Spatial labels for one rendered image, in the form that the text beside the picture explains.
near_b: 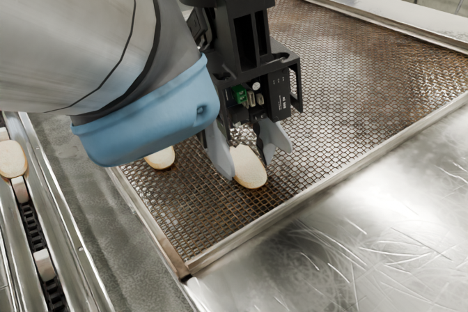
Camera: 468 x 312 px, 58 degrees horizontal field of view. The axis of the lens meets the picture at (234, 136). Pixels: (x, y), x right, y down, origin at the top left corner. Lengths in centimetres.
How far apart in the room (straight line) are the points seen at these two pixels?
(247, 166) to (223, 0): 21
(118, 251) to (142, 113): 34
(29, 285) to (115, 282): 8
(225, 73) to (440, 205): 24
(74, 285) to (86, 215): 14
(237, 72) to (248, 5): 5
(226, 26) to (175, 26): 10
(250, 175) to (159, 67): 28
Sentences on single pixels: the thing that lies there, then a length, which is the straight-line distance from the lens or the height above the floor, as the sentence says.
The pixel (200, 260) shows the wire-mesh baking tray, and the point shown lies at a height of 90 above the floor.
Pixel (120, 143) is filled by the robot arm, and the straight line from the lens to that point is 20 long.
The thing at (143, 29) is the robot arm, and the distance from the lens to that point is 16.
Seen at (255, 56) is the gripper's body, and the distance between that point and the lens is 32.
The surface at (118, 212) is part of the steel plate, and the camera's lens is 57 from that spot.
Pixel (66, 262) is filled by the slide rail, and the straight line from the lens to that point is 48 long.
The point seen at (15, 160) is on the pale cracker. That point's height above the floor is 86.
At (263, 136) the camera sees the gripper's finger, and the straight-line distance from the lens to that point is 44.
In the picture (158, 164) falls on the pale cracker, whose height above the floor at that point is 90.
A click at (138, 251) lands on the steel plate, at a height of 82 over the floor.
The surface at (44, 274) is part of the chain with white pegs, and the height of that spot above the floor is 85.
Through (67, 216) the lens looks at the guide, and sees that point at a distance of 52.
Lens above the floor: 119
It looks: 32 degrees down
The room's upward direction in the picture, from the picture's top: straight up
